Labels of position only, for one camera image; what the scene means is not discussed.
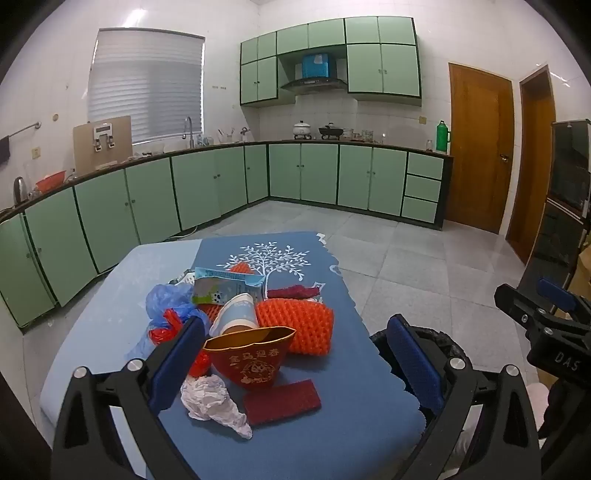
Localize light blue table cover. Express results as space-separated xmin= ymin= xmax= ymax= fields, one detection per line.
xmin=39 ymin=239 xmax=206 ymax=480

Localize dark red foam strip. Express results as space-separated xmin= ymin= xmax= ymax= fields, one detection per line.
xmin=267 ymin=285 xmax=321 ymax=300
xmin=243 ymin=379 xmax=322 ymax=426

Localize green upper wall cabinets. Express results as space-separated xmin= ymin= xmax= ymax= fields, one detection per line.
xmin=239 ymin=16 xmax=423 ymax=108

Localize open wooden door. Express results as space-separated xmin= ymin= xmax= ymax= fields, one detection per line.
xmin=505 ymin=65 xmax=557 ymax=266

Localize white window blind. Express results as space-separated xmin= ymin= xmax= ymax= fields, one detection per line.
xmin=88 ymin=28 xmax=206 ymax=145

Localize blue milk carton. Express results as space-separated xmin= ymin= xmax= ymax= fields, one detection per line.
xmin=191 ymin=267 xmax=267 ymax=306

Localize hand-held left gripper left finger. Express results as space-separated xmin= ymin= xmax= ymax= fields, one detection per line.
xmin=51 ymin=315 xmax=207 ymax=480

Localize white paper cup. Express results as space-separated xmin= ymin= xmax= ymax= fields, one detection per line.
xmin=209 ymin=293 xmax=259 ymax=337

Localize black range hood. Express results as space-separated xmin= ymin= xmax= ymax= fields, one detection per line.
xmin=280 ymin=78 xmax=348 ymax=95

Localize wall towel bar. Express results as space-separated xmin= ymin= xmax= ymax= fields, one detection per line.
xmin=0 ymin=121 xmax=42 ymax=139

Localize thick orange foam net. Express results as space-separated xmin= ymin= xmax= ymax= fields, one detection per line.
xmin=256 ymin=298 xmax=335 ymax=357

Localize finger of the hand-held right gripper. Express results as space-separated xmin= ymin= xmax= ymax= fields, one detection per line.
xmin=494 ymin=282 xmax=562 ymax=340
xmin=536 ymin=276 xmax=591 ymax=320

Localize green lower kitchen cabinets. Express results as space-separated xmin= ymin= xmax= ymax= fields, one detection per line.
xmin=0 ymin=141 xmax=454 ymax=329

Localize black glass cabinet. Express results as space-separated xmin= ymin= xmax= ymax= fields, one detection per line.
xmin=522 ymin=119 xmax=591 ymax=296

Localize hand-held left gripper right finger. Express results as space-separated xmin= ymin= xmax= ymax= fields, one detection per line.
xmin=385 ymin=314 xmax=541 ymax=480

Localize red plastic bag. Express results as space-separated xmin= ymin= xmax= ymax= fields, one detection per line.
xmin=148 ymin=308 xmax=214 ymax=377

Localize person's pink clothing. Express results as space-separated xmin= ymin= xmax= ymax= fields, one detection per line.
xmin=526 ymin=382 xmax=550 ymax=407

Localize blue box above hood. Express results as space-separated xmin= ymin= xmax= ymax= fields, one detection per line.
xmin=302 ymin=53 xmax=331 ymax=80

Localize black trash bin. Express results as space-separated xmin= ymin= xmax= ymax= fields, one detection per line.
xmin=369 ymin=325 xmax=462 ymax=430

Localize blue tree print tablecloth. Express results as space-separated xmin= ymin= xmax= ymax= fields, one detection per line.
xmin=148 ymin=231 xmax=428 ymax=480

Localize blue plastic bag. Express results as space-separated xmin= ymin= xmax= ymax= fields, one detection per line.
xmin=127 ymin=282 xmax=211 ymax=361

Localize closed wooden door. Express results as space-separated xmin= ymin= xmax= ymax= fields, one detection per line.
xmin=448 ymin=62 xmax=515 ymax=235

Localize white crumpled tissue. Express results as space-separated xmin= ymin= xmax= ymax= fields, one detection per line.
xmin=180 ymin=374 xmax=254 ymax=439

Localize red plastic basin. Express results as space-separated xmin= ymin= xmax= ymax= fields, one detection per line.
xmin=35 ymin=171 xmax=68 ymax=192

